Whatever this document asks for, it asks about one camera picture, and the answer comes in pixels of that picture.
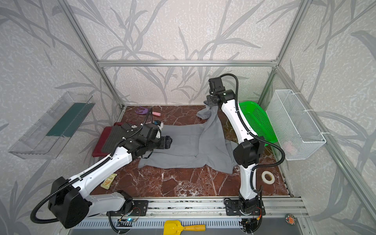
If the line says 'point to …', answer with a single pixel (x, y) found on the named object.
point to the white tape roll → (264, 179)
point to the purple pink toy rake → (141, 110)
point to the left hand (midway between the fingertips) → (168, 136)
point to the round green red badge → (290, 219)
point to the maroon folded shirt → (102, 133)
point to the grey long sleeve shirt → (205, 144)
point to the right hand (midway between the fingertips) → (216, 94)
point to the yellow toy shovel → (175, 227)
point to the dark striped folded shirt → (113, 134)
